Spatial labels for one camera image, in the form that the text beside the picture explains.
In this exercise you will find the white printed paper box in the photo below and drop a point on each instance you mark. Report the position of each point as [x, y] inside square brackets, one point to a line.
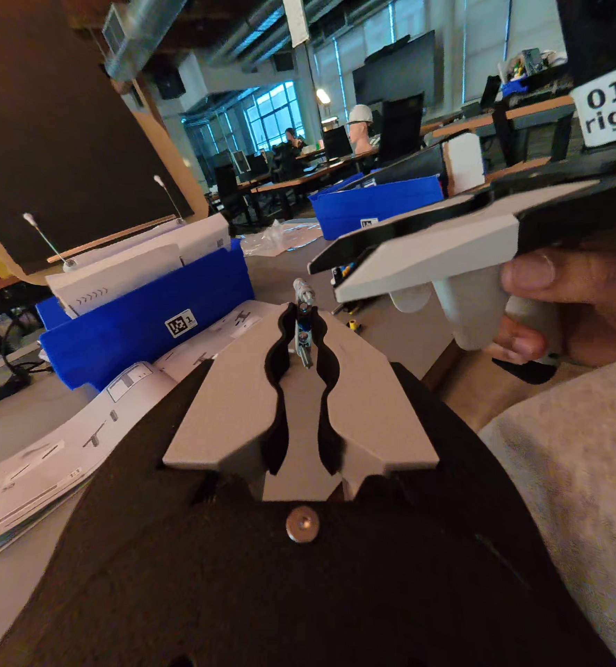
[115, 281]

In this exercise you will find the person's right forearm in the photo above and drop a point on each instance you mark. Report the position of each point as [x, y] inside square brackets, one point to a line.
[574, 495]

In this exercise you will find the thin metal rod white tip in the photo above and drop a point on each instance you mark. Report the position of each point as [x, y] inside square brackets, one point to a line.
[47, 242]
[170, 200]

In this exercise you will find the large black panel board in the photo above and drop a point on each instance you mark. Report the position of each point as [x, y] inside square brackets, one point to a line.
[52, 130]

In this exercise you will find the lego instruction booklet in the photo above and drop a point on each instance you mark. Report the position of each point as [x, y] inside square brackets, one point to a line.
[37, 469]

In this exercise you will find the person's right hand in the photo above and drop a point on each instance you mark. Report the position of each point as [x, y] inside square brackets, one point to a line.
[600, 297]

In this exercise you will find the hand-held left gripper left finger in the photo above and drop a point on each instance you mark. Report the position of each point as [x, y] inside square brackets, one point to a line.
[224, 417]

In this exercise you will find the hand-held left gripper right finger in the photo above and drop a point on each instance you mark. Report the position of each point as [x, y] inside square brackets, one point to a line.
[376, 417]

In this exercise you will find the small grey lego axle assembly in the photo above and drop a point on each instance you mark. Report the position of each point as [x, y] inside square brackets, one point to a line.
[304, 323]

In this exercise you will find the large black wall screen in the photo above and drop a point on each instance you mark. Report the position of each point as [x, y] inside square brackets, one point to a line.
[394, 70]

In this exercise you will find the blue plastic bin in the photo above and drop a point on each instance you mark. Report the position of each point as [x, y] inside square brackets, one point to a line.
[370, 208]
[130, 328]

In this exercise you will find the white hanging banner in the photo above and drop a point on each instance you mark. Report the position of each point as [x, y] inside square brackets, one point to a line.
[296, 23]

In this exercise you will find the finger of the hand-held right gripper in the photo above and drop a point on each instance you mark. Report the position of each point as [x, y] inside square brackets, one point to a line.
[428, 255]
[548, 195]

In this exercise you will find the metal ventilation duct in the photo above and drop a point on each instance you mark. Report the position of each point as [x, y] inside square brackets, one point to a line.
[141, 36]

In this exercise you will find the clear plastic bag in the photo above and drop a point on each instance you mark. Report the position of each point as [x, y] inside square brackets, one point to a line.
[279, 239]

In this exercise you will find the wooden desk black legs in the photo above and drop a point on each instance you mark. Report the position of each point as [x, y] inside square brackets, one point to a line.
[522, 117]

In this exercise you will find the mannequin head white hard hat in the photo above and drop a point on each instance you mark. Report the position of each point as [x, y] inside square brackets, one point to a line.
[361, 125]

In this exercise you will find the black computer monitor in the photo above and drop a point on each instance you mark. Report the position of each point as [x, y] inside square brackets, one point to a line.
[336, 141]
[401, 127]

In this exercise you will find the black wall speaker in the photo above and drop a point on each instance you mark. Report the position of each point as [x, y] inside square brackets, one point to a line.
[170, 84]

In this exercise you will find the black office chair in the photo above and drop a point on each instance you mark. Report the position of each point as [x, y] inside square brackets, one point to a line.
[230, 193]

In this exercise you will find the long wooden office desk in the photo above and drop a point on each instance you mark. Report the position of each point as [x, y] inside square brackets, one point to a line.
[297, 177]

